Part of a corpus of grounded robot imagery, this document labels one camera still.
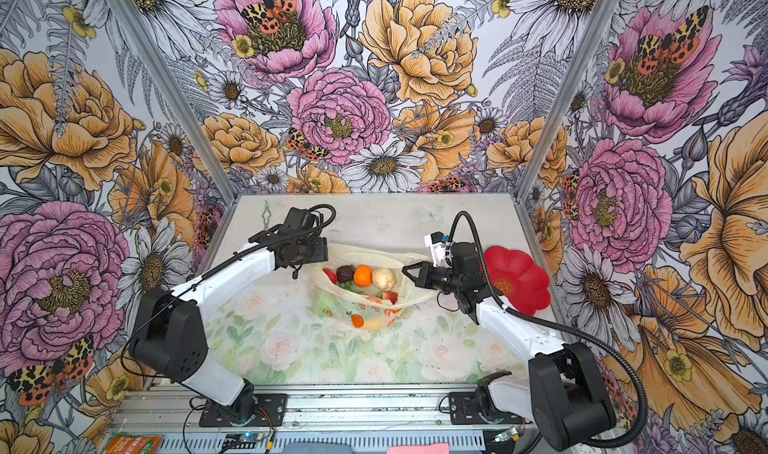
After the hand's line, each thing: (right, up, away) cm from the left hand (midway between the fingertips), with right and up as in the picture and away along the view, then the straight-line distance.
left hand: (315, 259), depth 89 cm
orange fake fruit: (+14, -5, +2) cm, 15 cm away
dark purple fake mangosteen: (+8, -5, +5) cm, 11 cm away
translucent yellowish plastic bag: (+13, -13, -4) cm, 19 cm away
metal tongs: (-25, +13, +26) cm, 39 cm away
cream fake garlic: (+20, -6, +2) cm, 21 cm away
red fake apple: (+4, -6, +4) cm, 9 cm away
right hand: (+26, -4, -8) cm, 27 cm away
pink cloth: (+33, -41, -19) cm, 56 cm away
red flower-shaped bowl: (+64, -8, +7) cm, 65 cm away
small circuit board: (-11, -40, -19) cm, 45 cm away
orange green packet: (-35, -39, -21) cm, 57 cm away
